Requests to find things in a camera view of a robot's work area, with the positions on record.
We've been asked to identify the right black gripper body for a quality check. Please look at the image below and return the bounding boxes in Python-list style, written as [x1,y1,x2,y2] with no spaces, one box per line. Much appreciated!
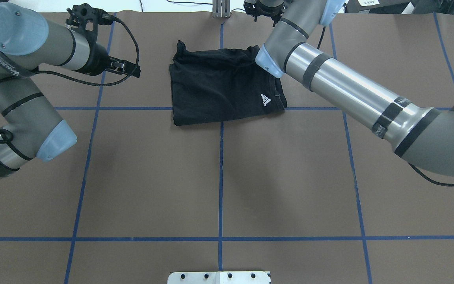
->
[244,0,287,22]

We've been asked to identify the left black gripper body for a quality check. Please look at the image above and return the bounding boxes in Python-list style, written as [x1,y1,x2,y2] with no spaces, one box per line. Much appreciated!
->
[87,43,112,76]

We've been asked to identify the black printed t-shirt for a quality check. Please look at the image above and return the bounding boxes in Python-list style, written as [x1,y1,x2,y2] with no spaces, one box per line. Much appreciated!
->
[169,40,288,126]

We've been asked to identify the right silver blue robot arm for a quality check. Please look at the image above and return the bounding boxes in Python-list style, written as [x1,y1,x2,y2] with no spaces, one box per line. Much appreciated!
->
[244,0,454,177]

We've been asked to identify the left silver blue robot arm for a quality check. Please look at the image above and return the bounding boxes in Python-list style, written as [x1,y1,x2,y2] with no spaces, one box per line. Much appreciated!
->
[0,2,140,179]

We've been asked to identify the aluminium frame post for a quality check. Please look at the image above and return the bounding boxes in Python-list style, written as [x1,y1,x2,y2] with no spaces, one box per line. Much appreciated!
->
[212,0,232,19]

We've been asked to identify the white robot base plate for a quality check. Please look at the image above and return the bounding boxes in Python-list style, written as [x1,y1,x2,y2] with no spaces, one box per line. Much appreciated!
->
[167,270,272,284]

